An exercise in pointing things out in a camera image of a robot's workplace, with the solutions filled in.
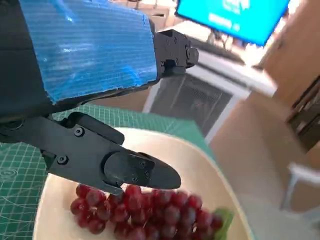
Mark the white mesh cabinet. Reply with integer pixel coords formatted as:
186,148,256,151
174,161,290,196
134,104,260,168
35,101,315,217
141,47,279,145

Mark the red toy grape bunch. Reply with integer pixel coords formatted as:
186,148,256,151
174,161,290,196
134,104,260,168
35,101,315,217
69,183,235,240

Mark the white metal frame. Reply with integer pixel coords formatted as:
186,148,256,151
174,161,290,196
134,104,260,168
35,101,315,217
279,161,320,213

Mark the green cutting mat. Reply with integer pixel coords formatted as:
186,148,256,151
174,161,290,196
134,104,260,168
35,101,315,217
0,103,214,240

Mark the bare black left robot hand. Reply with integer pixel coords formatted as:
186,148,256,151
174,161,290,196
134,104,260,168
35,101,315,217
0,0,200,197

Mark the white plate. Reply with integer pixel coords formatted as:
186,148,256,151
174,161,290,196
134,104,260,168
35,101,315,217
32,127,254,240

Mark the blue lit screen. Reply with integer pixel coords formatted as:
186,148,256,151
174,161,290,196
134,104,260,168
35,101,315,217
174,0,291,48

